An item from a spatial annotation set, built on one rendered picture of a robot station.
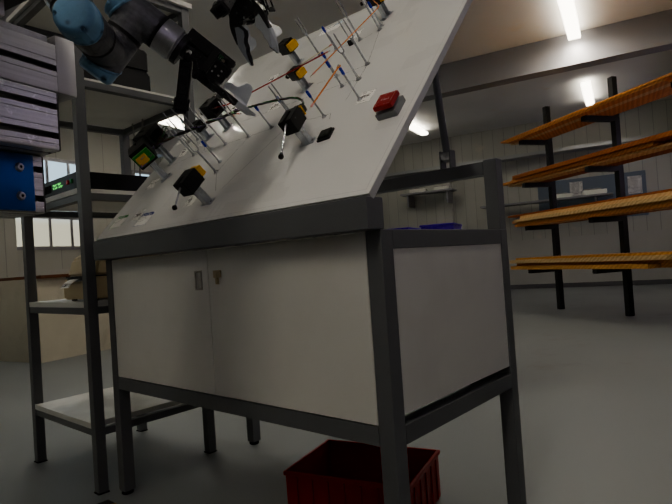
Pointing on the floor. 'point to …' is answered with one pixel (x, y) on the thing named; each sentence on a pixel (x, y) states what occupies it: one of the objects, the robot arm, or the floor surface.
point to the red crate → (357, 475)
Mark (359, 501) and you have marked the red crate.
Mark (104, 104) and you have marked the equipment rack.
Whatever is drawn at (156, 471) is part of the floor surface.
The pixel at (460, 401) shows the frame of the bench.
